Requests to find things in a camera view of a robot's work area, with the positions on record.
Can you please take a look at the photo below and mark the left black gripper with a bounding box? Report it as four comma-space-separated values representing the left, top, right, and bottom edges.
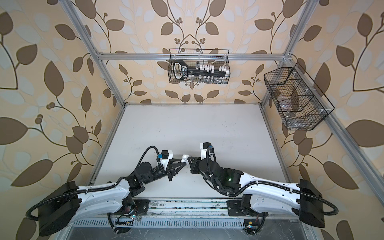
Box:
142, 157, 186, 187

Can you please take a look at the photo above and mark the white round charging case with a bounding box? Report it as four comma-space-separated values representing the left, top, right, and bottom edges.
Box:
182, 155, 190, 162

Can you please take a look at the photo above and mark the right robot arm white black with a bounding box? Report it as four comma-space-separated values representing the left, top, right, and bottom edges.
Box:
182, 146, 339, 228

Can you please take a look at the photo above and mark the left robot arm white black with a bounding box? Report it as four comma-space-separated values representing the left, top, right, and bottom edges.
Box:
26, 146, 189, 237

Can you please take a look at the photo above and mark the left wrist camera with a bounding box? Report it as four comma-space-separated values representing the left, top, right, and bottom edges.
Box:
158, 150, 174, 170

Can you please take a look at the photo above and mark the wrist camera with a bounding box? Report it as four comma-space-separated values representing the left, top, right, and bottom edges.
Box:
200, 142, 214, 159
158, 150, 174, 170

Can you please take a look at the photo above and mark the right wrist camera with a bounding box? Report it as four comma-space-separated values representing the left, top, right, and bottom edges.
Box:
200, 142, 214, 159

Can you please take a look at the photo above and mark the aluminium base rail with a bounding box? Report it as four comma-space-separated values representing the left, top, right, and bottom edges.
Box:
68, 197, 313, 220

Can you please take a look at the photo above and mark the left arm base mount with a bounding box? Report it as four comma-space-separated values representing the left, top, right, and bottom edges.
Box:
114, 197, 150, 216

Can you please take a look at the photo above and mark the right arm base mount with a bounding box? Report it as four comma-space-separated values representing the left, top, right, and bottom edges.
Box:
227, 195, 269, 217

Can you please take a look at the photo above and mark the black tool rack with handle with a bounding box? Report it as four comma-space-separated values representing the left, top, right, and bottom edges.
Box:
168, 60, 231, 82

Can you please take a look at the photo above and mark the back wire basket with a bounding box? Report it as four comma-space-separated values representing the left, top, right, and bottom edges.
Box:
168, 48, 231, 85

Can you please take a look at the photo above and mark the wire basket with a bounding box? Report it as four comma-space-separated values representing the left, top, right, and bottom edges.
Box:
264, 63, 335, 131
168, 48, 231, 85

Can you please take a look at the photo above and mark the right wire basket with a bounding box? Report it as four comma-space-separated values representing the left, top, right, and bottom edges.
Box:
264, 63, 335, 131

